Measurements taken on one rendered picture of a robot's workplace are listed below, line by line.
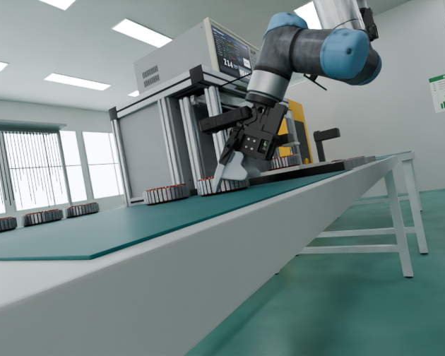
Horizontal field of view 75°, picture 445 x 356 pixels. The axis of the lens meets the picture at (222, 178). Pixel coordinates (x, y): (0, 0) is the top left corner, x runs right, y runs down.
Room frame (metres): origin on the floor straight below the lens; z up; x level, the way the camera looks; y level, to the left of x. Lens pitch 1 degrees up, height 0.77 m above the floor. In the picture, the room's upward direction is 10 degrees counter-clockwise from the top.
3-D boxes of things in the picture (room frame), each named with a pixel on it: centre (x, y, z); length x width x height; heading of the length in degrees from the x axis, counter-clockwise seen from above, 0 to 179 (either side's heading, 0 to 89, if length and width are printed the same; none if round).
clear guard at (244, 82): (0.93, -0.18, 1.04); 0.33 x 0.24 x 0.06; 56
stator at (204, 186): (0.62, 0.00, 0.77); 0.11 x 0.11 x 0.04
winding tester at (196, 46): (1.23, -0.01, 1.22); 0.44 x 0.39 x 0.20; 146
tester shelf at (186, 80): (1.22, 0.00, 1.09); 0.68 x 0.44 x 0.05; 146
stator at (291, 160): (0.94, -0.20, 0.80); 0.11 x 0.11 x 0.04
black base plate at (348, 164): (1.05, -0.26, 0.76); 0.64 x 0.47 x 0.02; 146
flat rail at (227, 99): (1.10, -0.19, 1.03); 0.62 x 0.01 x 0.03; 146
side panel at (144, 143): (0.99, 0.24, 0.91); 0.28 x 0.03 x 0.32; 56
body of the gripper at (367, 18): (1.17, -0.67, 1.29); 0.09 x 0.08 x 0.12; 48
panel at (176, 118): (1.18, -0.06, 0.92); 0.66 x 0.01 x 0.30; 146
